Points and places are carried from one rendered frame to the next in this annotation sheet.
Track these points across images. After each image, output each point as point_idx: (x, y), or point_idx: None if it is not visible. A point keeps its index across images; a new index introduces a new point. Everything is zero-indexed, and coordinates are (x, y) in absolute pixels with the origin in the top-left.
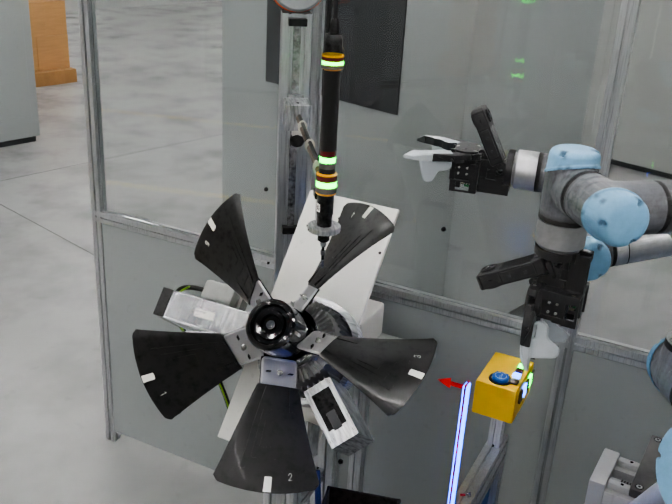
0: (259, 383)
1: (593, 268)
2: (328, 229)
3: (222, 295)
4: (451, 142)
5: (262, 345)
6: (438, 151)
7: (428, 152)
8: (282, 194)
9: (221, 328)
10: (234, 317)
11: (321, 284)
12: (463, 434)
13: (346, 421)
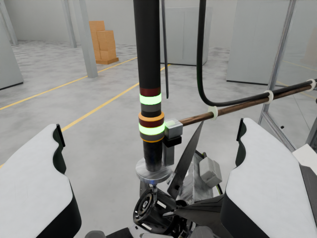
0: (127, 228)
1: None
2: (142, 172)
3: (202, 169)
4: (243, 203)
5: (134, 210)
6: (31, 184)
7: (15, 157)
8: (311, 139)
9: (183, 183)
10: (188, 184)
11: (175, 212)
12: None
13: None
